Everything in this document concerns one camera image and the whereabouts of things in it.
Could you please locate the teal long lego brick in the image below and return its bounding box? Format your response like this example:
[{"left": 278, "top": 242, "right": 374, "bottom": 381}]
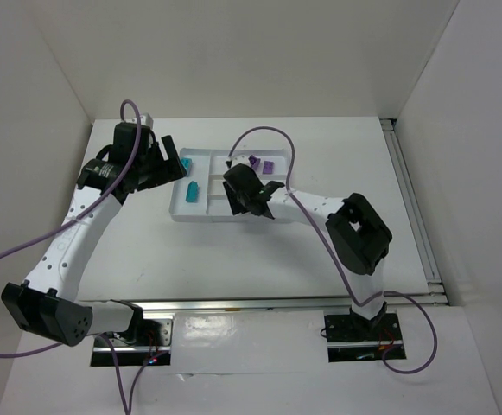
[{"left": 185, "top": 181, "right": 199, "bottom": 203}]

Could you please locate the purple curved lego brick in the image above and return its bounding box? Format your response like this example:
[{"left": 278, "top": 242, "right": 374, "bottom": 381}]
[{"left": 263, "top": 160, "right": 275, "bottom": 175}]

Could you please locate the white compartment tray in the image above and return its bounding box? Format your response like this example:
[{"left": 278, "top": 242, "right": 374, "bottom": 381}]
[{"left": 169, "top": 148, "right": 289, "bottom": 223}]

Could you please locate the purple flower lego brick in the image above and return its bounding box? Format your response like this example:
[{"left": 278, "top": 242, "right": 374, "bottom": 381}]
[{"left": 248, "top": 155, "right": 261, "bottom": 171}]

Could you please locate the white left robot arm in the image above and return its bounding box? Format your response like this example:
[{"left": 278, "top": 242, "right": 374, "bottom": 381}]
[{"left": 1, "top": 122, "right": 186, "bottom": 347}]

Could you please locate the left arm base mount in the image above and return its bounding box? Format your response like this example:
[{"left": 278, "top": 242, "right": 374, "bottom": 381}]
[{"left": 90, "top": 317, "right": 174, "bottom": 367}]

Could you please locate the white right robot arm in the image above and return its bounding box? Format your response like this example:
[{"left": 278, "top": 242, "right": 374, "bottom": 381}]
[{"left": 223, "top": 163, "right": 392, "bottom": 332}]

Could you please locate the teal curved lego brick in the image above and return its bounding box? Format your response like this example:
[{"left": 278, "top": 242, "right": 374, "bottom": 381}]
[{"left": 181, "top": 157, "right": 193, "bottom": 176}]

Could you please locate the aluminium side rail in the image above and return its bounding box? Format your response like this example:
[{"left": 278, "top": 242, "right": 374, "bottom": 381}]
[{"left": 379, "top": 118, "right": 446, "bottom": 296}]

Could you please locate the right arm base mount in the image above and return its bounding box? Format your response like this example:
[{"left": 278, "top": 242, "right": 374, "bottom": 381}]
[{"left": 320, "top": 313, "right": 406, "bottom": 363}]

